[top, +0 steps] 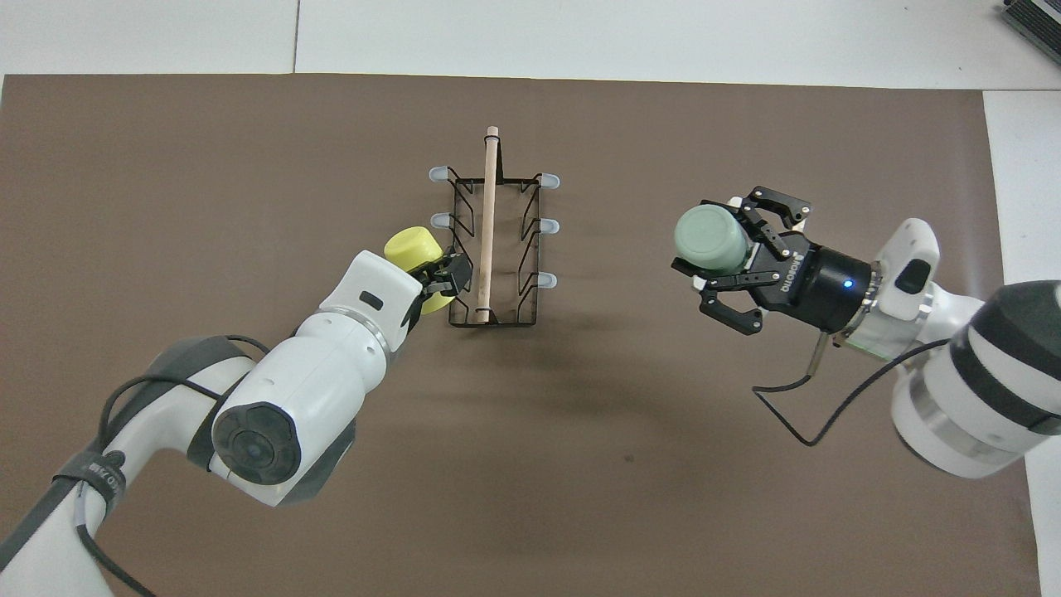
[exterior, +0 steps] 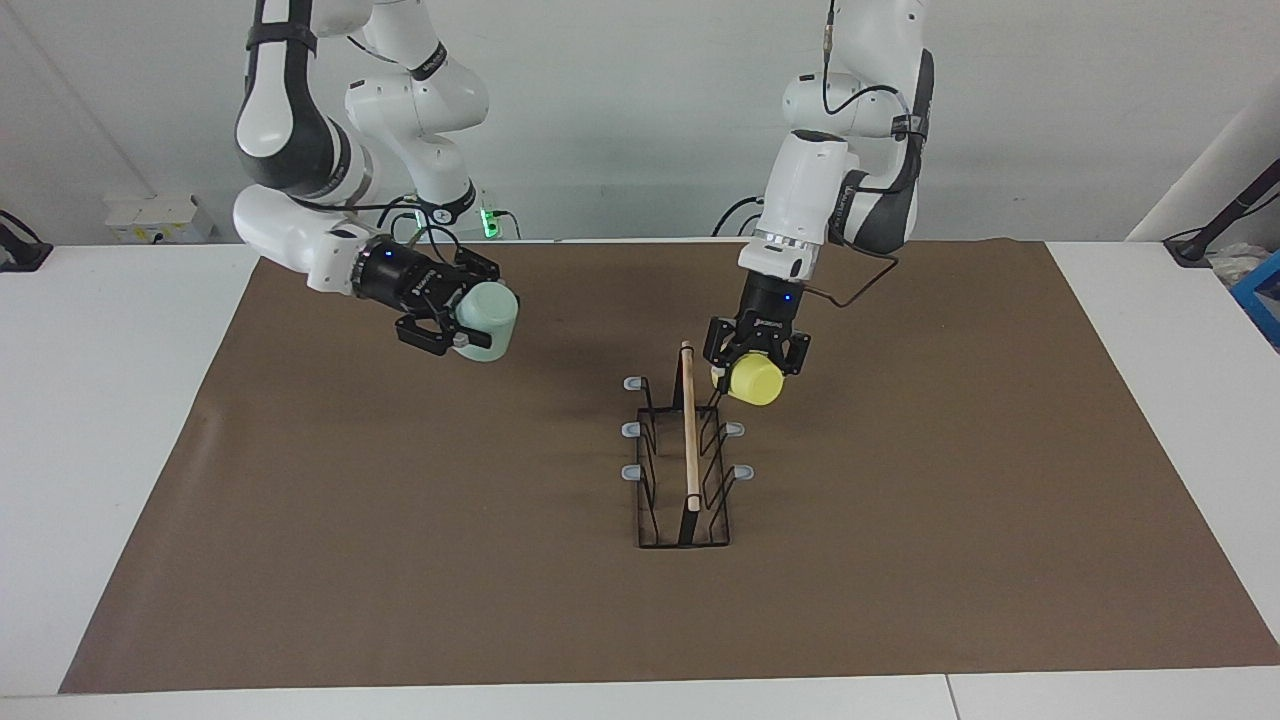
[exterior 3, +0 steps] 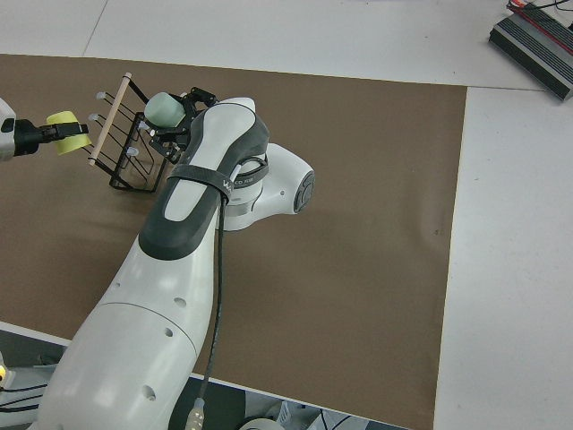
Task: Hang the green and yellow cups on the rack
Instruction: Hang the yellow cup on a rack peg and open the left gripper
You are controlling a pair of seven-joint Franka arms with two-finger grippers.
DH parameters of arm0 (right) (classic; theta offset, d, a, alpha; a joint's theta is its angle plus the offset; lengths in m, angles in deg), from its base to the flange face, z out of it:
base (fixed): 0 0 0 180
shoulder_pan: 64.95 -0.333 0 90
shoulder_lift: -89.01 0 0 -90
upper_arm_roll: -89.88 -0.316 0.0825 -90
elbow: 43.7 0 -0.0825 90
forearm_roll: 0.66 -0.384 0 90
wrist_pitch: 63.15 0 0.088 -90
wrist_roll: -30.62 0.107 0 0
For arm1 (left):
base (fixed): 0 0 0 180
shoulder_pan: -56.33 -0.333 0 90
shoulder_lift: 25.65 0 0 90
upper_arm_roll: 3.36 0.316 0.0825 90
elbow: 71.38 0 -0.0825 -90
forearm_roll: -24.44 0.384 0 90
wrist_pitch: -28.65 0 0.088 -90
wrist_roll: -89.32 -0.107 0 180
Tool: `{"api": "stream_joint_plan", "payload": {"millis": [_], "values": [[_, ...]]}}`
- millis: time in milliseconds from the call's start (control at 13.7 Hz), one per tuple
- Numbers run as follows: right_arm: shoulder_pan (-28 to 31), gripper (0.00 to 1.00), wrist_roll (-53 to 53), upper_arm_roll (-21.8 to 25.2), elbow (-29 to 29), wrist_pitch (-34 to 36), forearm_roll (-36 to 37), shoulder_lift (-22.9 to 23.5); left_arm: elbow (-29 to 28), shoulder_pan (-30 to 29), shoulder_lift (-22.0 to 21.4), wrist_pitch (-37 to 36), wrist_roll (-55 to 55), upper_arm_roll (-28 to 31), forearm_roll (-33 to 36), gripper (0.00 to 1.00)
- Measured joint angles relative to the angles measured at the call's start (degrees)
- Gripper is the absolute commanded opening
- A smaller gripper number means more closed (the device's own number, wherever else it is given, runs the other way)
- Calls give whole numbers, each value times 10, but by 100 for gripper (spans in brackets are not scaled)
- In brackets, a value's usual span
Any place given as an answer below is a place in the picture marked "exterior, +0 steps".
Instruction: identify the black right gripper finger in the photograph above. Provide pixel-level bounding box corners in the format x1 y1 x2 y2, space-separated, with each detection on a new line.
395 316 473 359
439 247 501 288

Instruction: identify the yellow plastic cup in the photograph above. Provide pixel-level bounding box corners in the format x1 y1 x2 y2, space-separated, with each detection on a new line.
722 352 787 408

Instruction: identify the pale green plastic cup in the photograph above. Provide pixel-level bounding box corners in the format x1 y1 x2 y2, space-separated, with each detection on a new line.
455 281 522 364

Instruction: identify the brown paper table mat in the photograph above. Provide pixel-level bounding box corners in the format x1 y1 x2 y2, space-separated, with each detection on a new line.
58 238 1280 695

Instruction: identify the white crumpled bag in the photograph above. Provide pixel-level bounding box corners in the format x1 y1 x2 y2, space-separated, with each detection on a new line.
1208 242 1268 288

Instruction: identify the black clamp stand with pole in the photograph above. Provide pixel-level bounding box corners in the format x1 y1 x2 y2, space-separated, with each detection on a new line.
1163 158 1280 269

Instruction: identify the blue box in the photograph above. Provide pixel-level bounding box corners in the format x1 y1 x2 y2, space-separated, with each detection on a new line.
1229 249 1280 348

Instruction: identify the black right arm base cable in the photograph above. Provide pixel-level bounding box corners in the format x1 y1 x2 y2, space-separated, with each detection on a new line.
373 194 422 243

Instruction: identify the black arm base cable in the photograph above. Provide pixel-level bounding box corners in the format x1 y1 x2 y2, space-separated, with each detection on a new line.
373 194 422 243
711 194 768 239

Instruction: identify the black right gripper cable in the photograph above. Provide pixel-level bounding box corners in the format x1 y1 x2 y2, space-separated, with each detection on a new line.
335 194 463 263

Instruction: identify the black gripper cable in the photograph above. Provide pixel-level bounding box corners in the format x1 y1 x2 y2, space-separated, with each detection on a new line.
800 0 903 310
335 194 463 263

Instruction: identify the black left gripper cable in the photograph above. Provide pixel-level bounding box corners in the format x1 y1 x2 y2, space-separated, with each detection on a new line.
800 0 903 310

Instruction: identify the black wire cup rack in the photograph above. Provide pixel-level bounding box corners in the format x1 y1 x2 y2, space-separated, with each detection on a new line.
621 340 756 550

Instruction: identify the black left arm base cable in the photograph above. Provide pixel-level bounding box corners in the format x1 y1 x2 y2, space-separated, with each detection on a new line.
711 194 768 239

